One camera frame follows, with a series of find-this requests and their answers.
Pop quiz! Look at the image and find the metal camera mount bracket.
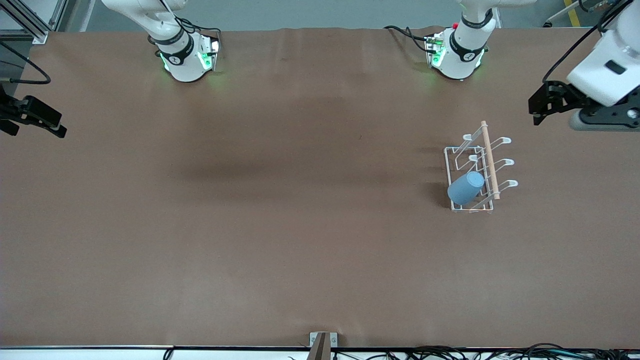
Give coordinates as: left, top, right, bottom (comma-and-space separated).
309, 331, 339, 360

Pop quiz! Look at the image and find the black cable bundle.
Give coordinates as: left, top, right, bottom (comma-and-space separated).
287, 342, 640, 360

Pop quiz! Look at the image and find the black right base cable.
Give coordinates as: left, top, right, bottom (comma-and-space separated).
177, 16, 222, 37

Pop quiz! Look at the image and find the white stand leg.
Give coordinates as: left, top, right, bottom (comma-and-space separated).
542, 0, 589, 28

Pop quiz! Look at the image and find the black base cable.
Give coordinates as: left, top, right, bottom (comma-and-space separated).
177, 16, 222, 37
384, 25, 432, 53

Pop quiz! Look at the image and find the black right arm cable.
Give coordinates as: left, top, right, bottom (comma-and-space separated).
0, 41, 52, 84

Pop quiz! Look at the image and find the brown table cover sheet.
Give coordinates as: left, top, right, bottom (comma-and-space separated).
0, 27, 640, 349

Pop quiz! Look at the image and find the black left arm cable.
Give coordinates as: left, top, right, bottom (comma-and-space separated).
542, 0, 633, 84

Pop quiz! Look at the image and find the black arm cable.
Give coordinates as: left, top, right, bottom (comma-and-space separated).
0, 41, 52, 84
542, 0, 633, 84

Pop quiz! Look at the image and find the black left base cable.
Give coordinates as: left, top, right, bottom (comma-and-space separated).
384, 25, 432, 53

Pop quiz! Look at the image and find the white wire cup rack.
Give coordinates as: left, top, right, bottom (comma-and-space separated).
443, 120, 519, 214

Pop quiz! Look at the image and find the aluminium frame post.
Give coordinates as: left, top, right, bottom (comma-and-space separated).
0, 0, 68, 44

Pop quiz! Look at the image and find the blue plastic cup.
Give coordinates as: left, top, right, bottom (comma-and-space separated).
447, 171, 486, 205

